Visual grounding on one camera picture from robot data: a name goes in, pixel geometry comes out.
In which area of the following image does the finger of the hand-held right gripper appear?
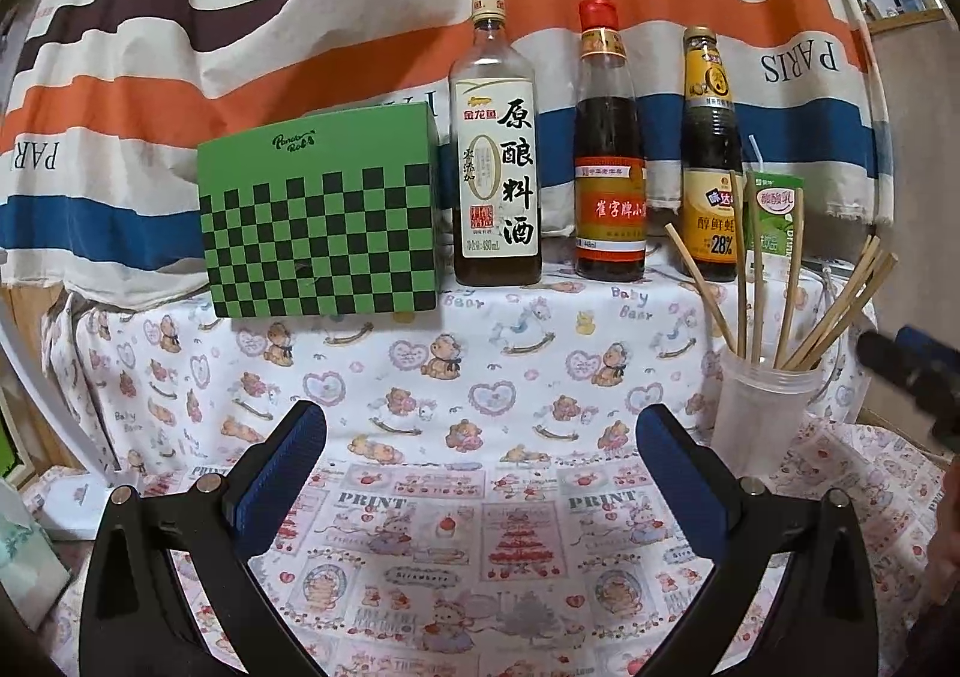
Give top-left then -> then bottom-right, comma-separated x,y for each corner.
899,325 -> 960,382
858,329 -> 960,451

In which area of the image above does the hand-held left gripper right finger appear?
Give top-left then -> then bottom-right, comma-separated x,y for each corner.
636,403 -> 881,677

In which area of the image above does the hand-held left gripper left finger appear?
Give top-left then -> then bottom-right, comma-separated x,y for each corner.
78,399 -> 332,677

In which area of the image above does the translucent plastic cup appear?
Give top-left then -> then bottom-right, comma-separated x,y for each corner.
708,345 -> 824,481

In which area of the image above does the bunch of wooden chopsticks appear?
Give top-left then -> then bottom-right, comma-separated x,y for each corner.
664,188 -> 900,373

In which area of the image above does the green milk carton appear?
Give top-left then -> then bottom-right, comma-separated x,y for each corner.
742,170 -> 808,259

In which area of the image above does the printed bear tablecloth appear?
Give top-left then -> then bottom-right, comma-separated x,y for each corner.
41,257 -> 947,677

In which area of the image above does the green checkered box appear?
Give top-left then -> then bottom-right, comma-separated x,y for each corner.
196,102 -> 443,320

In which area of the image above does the pale teal packet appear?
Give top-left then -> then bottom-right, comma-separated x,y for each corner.
0,477 -> 73,634

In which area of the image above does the dark oil bottle red cap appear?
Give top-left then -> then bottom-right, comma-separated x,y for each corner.
573,0 -> 648,283

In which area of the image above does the dark sauce bottle yellow label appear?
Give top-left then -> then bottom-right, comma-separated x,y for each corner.
678,25 -> 746,284

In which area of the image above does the clear cooking wine bottle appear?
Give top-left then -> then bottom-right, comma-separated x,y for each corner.
448,0 -> 543,287

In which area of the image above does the striped cloth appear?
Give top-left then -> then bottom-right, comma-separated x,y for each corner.
0,0 -> 894,304

